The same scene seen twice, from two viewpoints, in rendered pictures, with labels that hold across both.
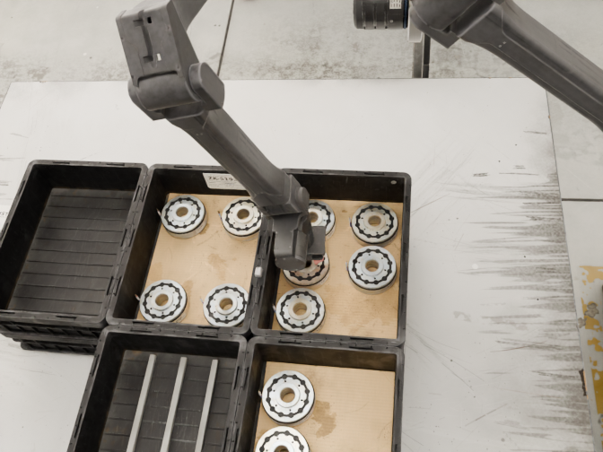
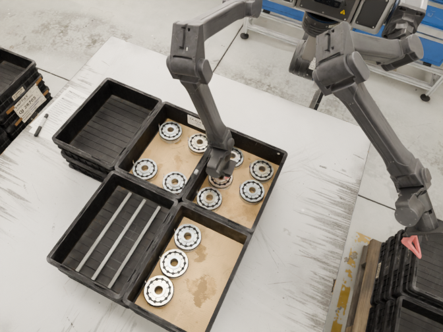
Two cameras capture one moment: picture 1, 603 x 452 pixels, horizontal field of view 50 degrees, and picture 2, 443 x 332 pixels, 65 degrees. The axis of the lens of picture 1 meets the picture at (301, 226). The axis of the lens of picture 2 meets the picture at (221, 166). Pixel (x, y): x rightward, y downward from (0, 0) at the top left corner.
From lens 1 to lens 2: 0.06 m
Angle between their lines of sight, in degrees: 1
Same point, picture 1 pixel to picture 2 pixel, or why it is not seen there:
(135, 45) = (177, 39)
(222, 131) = (203, 95)
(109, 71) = (161, 48)
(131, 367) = (118, 194)
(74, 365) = (90, 184)
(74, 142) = (131, 76)
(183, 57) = (198, 53)
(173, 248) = (159, 145)
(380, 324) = (245, 219)
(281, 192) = (221, 136)
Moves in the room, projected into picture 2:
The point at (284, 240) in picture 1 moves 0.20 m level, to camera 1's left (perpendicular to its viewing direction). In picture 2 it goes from (213, 161) to (158, 151)
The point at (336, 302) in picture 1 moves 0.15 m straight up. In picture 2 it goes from (228, 201) to (231, 184)
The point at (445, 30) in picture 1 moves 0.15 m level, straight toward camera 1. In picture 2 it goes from (327, 87) to (303, 130)
